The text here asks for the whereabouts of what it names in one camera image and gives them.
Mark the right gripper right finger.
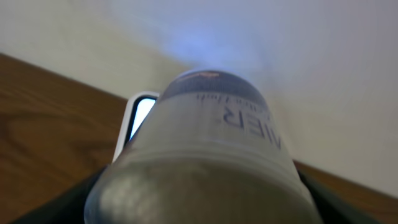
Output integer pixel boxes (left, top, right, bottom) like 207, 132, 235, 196
298, 171, 379, 224

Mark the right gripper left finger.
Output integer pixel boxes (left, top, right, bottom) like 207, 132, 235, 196
12, 166, 107, 224

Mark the white jar blue label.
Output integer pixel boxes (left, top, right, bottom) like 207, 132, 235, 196
84, 70, 322, 223

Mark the white barcode scanner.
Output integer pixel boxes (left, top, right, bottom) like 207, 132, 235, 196
112, 91, 160, 162

